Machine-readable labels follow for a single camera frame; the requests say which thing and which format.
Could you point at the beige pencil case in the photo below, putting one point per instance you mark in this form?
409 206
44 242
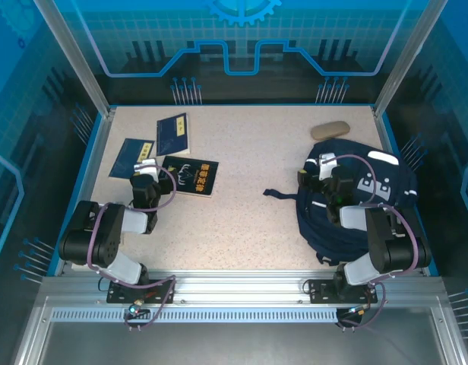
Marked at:
329 130

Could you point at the aluminium front frame rail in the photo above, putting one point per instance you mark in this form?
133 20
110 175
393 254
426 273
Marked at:
238 285

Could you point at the blue printed acrylic panel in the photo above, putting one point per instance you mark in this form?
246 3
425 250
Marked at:
446 114
238 38
21 114

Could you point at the thick blue book white label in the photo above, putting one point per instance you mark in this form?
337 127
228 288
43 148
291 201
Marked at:
173 137

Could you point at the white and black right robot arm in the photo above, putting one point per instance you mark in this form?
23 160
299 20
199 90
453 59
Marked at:
386 243

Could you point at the grey metal shelf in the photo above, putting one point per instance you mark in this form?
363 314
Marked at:
238 342

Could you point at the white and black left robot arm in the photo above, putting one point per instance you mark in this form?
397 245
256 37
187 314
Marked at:
112 243

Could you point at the black book with gold print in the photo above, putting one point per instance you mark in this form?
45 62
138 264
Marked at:
196 178

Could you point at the aluminium frame post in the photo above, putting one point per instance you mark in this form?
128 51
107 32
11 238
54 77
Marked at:
405 57
75 57

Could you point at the thin blue book yellow label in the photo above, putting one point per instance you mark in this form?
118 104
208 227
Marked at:
125 159

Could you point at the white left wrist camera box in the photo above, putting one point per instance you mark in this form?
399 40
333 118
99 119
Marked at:
146 167

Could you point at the aluminium table side rail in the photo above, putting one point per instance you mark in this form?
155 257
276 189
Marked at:
384 133
90 171

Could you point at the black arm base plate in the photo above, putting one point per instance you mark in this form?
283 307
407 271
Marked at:
321 292
116 294

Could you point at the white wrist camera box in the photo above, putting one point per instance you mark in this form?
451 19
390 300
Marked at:
327 163
146 167

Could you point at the navy blue backpack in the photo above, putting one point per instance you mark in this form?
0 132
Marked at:
317 228

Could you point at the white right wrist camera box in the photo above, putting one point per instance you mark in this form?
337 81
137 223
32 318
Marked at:
327 163

